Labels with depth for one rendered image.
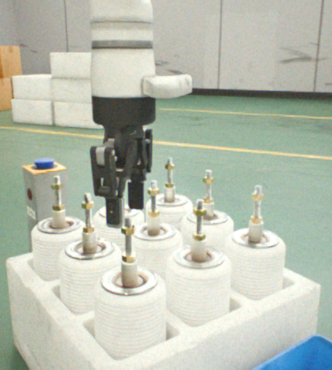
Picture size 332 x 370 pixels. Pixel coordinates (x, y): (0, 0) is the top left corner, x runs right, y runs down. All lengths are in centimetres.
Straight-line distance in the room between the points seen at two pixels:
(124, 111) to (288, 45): 531
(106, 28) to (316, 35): 528
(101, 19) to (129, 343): 38
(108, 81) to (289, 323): 47
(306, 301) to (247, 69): 523
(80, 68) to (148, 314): 288
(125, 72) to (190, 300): 33
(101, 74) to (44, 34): 690
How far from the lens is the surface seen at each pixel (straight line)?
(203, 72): 607
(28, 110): 371
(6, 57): 471
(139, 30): 50
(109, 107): 50
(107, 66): 50
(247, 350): 70
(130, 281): 59
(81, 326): 65
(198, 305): 65
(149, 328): 59
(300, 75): 575
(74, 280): 67
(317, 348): 78
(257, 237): 73
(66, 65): 343
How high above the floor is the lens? 54
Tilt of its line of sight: 16 degrees down
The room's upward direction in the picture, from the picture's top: straight up
